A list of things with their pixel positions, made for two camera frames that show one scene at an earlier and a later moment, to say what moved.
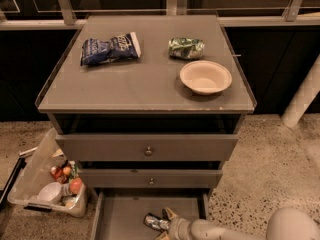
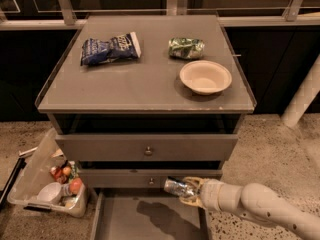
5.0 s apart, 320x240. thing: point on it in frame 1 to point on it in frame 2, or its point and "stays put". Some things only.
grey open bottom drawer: (119, 213) stays put
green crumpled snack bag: (186, 48) stays put
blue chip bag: (97, 51) stays put
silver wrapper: (154, 221) to (178, 187)
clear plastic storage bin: (45, 179) stays put
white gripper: (179, 226) to (211, 193)
